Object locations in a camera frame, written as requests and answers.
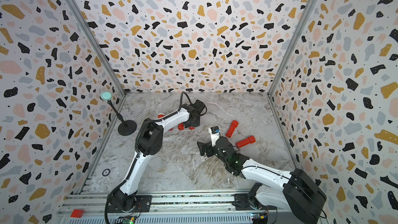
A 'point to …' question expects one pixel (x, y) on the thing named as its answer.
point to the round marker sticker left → (105, 172)
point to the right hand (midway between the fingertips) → (207, 140)
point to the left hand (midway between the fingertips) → (198, 123)
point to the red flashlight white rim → (160, 115)
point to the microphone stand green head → (126, 127)
